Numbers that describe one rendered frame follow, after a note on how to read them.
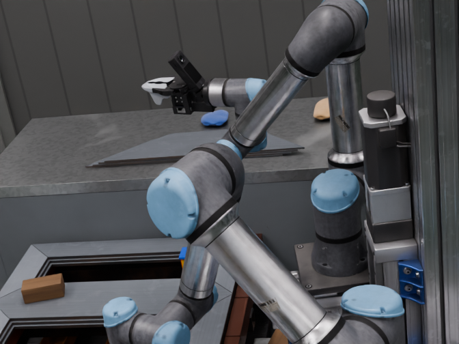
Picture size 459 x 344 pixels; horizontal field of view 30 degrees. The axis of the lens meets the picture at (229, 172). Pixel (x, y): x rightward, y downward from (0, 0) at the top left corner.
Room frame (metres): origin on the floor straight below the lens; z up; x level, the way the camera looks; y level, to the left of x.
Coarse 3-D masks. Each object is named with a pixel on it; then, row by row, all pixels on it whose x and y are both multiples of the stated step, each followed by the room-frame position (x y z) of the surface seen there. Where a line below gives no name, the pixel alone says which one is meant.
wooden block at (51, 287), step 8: (24, 280) 2.24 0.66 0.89; (32, 280) 2.23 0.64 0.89; (40, 280) 2.22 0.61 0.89; (48, 280) 2.22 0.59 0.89; (56, 280) 2.21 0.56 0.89; (24, 288) 2.19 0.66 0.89; (32, 288) 2.19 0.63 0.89; (40, 288) 2.19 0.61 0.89; (48, 288) 2.19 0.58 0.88; (56, 288) 2.19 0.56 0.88; (64, 288) 2.23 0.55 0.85; (24, 296) 2.18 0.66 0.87; (32, 296) 2.18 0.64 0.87; (40, 296) 2.19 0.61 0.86; (48, 296) 2.19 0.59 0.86; (56, 296) 2.19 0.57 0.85
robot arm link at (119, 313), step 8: (112, 304) 1.55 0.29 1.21; (120, 304) 1.55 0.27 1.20; (128, 304) 1.54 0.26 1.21; (104, 312) 1.54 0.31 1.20; (112, 312) 1.53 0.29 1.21; (120, 312) 1.52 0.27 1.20; (128, 312) 1.52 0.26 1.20; (136, 312) 1.54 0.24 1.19; (104, 320) 1.54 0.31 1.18; (112, 320) 1.52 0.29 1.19; (120, 320) 1.51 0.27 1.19; (128, 320) 1.52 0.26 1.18; (112, 328) 1.52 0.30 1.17; (120, 328) 1.51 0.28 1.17; (128, 328) 1.50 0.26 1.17; (112, 336) 1.52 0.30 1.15; (120, 336) 1.51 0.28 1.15; (128, 336) 1.50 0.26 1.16
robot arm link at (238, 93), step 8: (232, 80) 2.10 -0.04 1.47; (240, 80) 2.09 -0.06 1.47; (248, 80) 2.08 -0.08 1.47; (256, 80) 2.08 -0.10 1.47; (264, 80) 2.08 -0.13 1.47; (224, 88) 2.09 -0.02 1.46; (232, 88) 2.08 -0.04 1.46; (240, 88) 2.07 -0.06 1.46; (248, 88) 2.06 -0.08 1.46; (256, 88) 2.05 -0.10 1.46; (224, 96) 2.08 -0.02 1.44; (232, 96) 2.07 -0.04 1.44; (240, 96) 2.06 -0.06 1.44; (248, 96) 2.05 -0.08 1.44; (232, 104) 2.08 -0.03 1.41; (240, 104) 2.06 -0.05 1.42; (240, 112) 2.06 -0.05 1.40
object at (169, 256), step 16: (80, 256) 2.42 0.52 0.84; (96, 256) 2.41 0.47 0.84; (112, 256) 2.40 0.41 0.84; (128, 256) 2.39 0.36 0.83; (144, 256) 2.38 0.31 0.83; (160, 256) 2.36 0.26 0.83; (176, 256) 2.35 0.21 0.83; (48, 272) 2.40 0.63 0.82; (16, 320) 2.12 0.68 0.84; (32, 320) 2.11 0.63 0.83; (48, 320) 2.09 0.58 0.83; (64, 320) 2.08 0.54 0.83; (80, 320) 2.07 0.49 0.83; (96, 320) 2.06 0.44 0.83; (0, 336) 2.04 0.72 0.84; (224, 336) 1.90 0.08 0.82
